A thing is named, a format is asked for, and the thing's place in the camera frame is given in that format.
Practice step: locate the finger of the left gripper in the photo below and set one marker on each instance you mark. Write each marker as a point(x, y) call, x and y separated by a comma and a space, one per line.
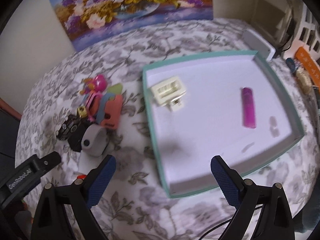
point(25, 177)

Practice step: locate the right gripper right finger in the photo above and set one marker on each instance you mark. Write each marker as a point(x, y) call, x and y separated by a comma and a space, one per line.
point(275, 220)

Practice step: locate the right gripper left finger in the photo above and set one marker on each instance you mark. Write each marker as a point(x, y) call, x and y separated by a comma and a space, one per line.
point(51, 220)

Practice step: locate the pink bear toy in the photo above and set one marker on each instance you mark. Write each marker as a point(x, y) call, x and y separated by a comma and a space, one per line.
point(96, 84)

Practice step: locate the floral tablecloth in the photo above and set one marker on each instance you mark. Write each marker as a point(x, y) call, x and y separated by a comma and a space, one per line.
point(135, 205)

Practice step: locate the purple lighter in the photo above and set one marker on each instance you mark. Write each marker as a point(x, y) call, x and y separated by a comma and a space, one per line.
point(248, 108)

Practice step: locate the teal-rimmed white tray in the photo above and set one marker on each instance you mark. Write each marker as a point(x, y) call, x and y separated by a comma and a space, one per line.
point(211, 120)

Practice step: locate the beige woven bundle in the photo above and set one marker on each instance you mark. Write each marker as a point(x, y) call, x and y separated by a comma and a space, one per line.
point(304, 80)

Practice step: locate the blue patterned tape roll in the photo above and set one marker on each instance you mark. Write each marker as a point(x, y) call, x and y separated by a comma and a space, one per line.
point(291, 65)

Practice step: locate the cream hair claw clip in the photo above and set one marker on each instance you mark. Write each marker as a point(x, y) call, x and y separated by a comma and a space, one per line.
point(169, 93)

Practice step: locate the orange paper sign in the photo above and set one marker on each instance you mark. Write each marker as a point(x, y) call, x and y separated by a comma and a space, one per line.
point(309, 64)

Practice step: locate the white rectangular box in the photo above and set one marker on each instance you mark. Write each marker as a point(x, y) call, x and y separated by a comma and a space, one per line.
point(256, 42)

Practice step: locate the flower painting canvas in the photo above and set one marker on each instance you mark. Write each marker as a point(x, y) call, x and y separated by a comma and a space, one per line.
point(87, 22)

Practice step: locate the white lattice shelf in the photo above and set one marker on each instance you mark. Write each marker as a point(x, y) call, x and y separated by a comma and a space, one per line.
point(306, 34)

